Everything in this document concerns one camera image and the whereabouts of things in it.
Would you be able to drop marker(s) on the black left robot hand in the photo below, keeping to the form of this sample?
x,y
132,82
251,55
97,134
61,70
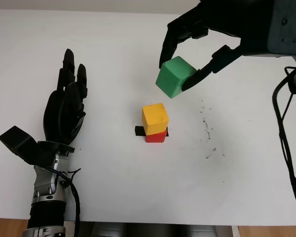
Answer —
x,y
64,111

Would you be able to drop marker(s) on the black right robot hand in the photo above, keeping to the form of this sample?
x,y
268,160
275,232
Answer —
x,y
241,19

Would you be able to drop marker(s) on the green wooden cube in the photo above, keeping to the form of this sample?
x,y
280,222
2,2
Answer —
x,y
173,76

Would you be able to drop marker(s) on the yellow wooden cube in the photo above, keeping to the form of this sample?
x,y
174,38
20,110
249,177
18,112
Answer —
x,y
154,118

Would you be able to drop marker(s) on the red wooden cube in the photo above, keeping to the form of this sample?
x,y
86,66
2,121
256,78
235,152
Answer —
x,y
155,138

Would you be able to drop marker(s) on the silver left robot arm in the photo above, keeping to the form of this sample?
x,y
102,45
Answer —
x,y
47,192

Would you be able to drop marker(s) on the black tape strip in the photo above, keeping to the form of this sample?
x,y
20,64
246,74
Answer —
x,y
138,131

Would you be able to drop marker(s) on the dark grey robot torso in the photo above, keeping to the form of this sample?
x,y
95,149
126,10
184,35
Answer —
x,y
158,229

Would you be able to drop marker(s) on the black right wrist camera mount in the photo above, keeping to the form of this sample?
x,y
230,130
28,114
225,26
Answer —
x,y
288,27

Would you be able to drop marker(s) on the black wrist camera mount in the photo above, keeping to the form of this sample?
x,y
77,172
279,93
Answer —
x,y
19,145
288,27

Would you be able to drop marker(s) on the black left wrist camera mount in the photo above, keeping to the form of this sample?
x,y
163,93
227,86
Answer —
x,y
19,145

